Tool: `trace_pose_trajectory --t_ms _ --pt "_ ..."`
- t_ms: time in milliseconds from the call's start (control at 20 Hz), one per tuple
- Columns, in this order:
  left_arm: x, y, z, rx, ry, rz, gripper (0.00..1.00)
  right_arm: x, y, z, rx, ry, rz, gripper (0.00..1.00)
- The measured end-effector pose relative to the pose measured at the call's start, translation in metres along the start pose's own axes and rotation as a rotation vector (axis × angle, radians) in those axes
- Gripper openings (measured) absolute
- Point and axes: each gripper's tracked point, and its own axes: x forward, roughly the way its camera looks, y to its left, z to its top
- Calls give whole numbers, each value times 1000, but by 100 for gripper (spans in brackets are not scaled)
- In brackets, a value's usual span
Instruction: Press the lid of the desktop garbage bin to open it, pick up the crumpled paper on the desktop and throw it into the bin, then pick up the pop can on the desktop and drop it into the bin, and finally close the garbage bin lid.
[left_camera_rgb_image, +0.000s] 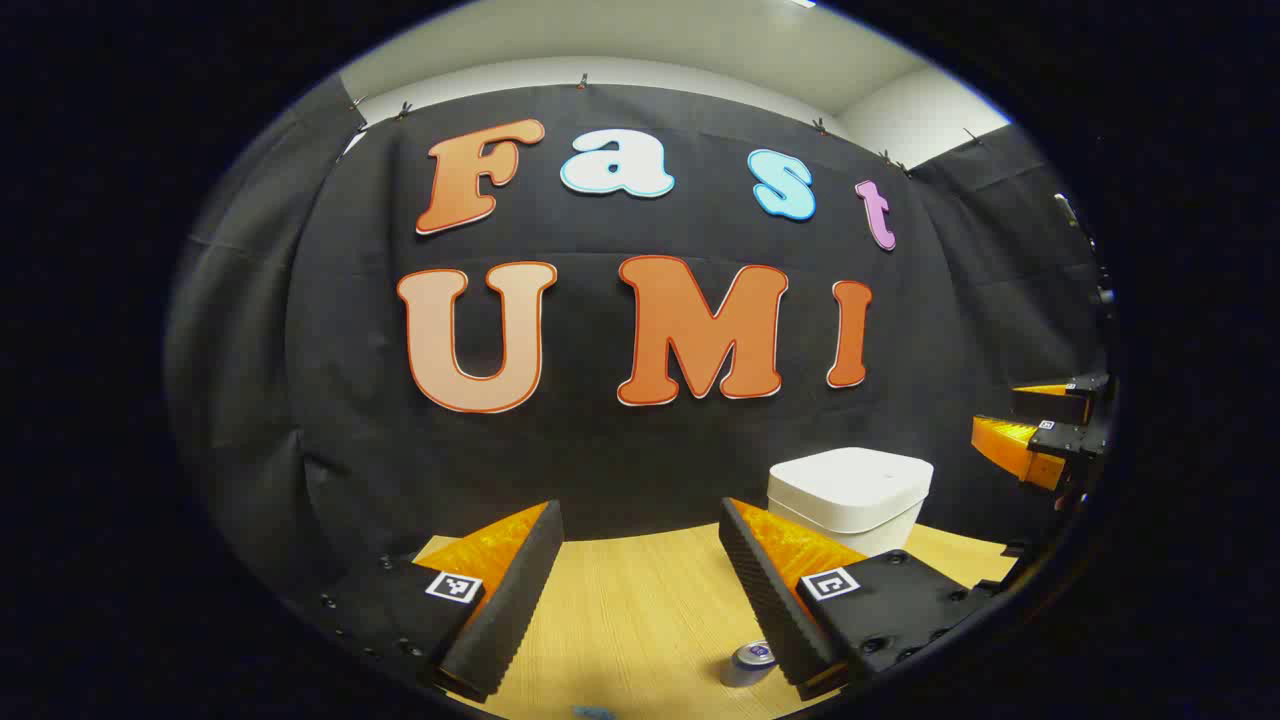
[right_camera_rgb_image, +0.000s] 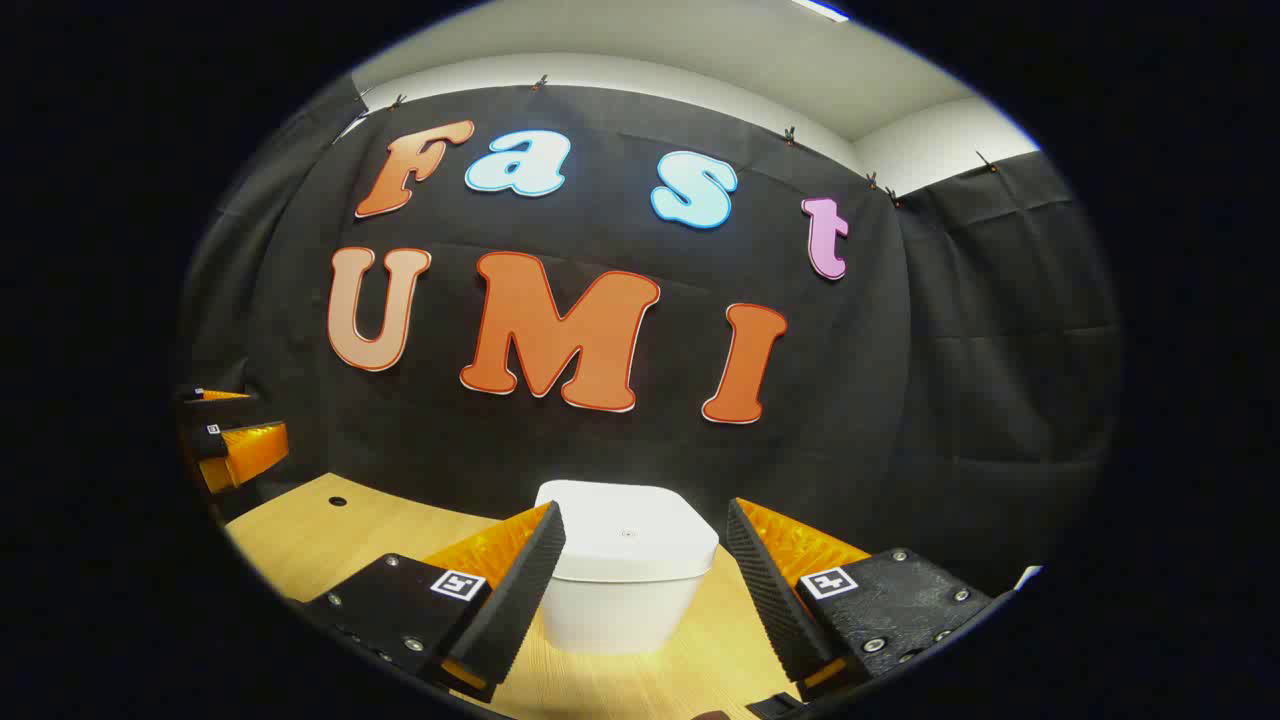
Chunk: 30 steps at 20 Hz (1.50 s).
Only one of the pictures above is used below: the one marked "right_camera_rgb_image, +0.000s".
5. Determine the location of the white desktop garbage bin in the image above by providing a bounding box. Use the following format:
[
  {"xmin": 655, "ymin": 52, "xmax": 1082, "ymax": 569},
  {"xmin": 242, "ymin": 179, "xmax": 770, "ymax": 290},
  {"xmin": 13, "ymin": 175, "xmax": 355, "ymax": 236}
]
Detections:
[{"xmin": 533, "ymin": 480, "xmax": 720, "ymax": 656}]

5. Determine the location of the wooden desktop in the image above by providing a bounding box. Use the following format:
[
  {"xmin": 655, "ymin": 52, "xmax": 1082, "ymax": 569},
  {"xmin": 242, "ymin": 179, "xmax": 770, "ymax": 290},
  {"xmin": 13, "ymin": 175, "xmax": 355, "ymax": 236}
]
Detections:
[{"xmin": 225, "ymin": 472, "xmax": 806, "ymax": 720}]

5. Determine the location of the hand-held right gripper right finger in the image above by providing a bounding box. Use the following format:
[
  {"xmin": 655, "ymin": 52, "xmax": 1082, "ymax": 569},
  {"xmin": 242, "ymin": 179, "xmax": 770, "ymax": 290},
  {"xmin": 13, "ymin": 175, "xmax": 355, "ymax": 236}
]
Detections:
[{"xmin": 725, "ymin": 497, "xmax": 1001, "ymax": 703}]

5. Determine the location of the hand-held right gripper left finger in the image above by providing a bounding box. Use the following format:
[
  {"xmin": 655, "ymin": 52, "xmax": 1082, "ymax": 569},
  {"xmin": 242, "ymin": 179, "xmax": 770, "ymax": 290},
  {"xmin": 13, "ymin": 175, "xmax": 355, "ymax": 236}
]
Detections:
[{"xmin": 300, "ymin": 500, "xmax": 568, "ymax": 704}]

